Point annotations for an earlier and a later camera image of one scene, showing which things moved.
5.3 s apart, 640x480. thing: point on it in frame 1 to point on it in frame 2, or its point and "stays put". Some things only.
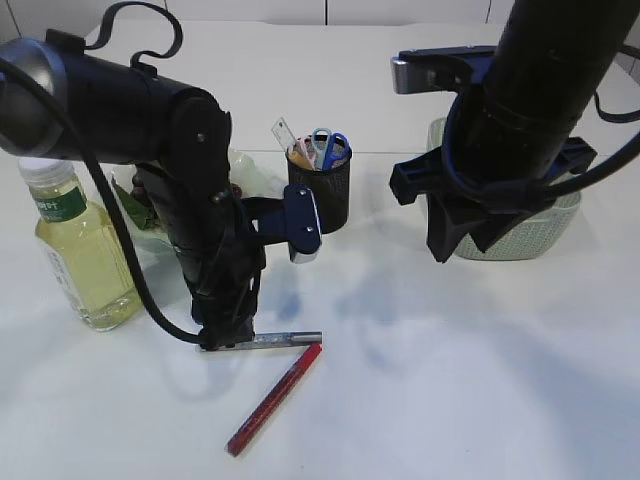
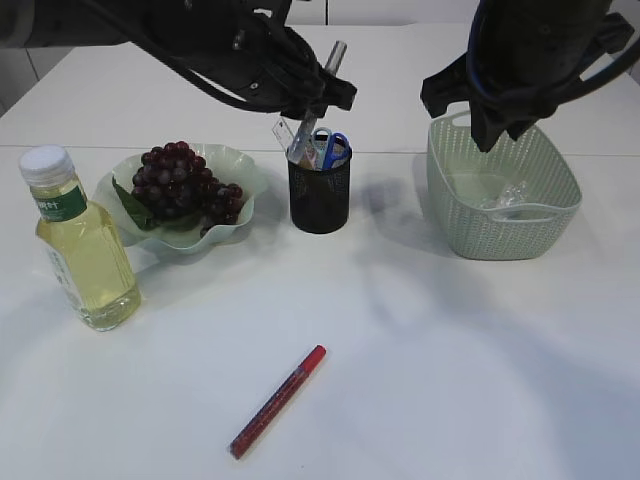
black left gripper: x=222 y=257 to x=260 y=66
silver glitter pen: x=274 y=339 to x=339 y=49
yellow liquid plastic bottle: x=82 y=245 stays put
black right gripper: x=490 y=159 to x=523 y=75
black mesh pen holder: x=330 y=189 stays put
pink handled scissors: x=306 y=147 stays put
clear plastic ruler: x=283 y=133 stays put
